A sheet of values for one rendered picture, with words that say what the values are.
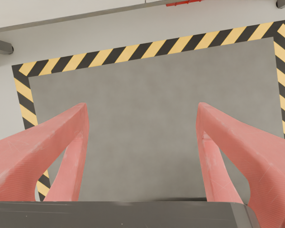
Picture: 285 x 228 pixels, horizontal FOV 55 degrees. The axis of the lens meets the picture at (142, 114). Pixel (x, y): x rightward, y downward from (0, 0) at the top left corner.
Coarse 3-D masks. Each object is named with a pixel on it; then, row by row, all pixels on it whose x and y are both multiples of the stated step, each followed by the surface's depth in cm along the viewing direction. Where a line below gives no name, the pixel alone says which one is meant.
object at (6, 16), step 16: (0, 0) 56; (16, 0) 57; (32, 0) 59; (48, 0) 60; (64, 0) 62; (80, 0) 63; (96, 0) 65; (112, 0) 67; (128, 0) 69; (144, 0) 72; (0, 16) 65; (16, 16) 67; (32, 16) 69; (48, 16) 72; (64, 16) 74
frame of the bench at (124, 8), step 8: (160, 0) 74; (168, 0) 75; (176, 0) 76; (184, 0) 77; (280, 0) 109; (120, 8) 75; (128, 8) 76; (136, 8) 77; (280, 8) 112; (72, 16) 75; (80, 16) 76; (88, 16) 77; (24, 24) 75; (32, 24) 76; (40, 24) 78; (0, 40) 105; (0, 48) 104; (8, 48) 110
